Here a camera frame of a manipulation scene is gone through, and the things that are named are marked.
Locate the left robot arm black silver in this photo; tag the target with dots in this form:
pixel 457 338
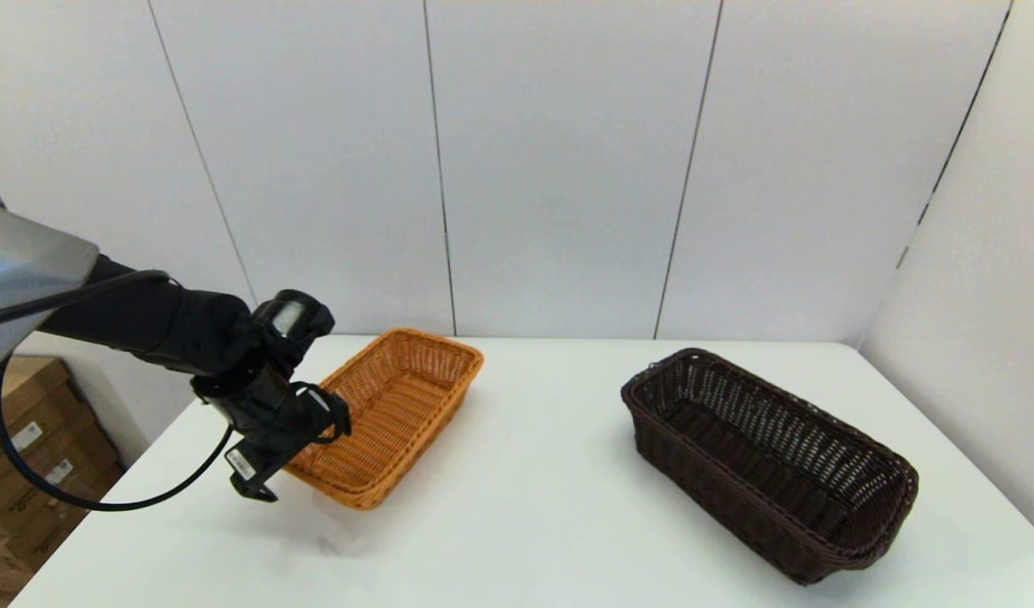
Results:
pixel 145 325

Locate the cardboard box with white label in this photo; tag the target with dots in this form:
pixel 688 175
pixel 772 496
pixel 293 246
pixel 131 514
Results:
pixel 35 397
pixel 69 528
pixel 27 498

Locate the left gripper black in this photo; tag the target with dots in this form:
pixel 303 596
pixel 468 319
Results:
pixel 251 405

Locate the dark brown wicker basket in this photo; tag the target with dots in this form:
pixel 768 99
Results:
pixel 761 456

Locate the orange wicker basket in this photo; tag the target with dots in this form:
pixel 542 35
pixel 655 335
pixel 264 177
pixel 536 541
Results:
pixel 398 405

